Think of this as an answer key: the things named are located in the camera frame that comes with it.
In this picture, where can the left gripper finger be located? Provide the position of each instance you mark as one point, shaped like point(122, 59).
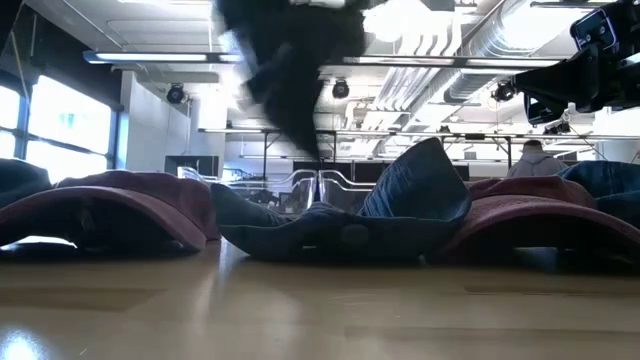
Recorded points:
point(260, 85)
point(300, 115)

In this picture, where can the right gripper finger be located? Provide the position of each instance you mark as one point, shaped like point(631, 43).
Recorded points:
point(565, 80)
point(542, 112)

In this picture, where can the blue denim baseball cap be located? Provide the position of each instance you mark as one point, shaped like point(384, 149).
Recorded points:
point(610, 185)
point(415, 200)

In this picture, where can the maroon baseball cap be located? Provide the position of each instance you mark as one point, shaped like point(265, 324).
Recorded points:
point(525, 215)
point(150, 200)

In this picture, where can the dark washed denim cap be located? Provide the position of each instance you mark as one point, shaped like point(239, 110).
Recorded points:
point(20, 180)

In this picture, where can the person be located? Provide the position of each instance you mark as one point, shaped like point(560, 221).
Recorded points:
point(535, 162)

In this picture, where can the clear plastic bin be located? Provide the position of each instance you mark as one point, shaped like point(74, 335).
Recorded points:
point(305, 190)
point(340, 192)

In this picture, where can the black background monitor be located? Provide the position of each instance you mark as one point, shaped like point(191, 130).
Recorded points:
point(192, 165)

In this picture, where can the overhead light bar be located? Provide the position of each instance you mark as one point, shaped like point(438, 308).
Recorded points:
point(150, 57)

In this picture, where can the large bright window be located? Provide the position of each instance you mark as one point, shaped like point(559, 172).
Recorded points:
point(70, 115)

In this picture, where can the hanging black camera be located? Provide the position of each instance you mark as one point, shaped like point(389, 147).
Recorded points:
point(175, 93)
point(502, 92)
point(557, 128)
point(340, 89)

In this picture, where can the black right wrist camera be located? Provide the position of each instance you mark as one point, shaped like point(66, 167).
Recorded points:
point(592, 27)

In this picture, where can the black background workstation frame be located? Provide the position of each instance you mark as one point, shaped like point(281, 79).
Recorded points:
point(380, 132)

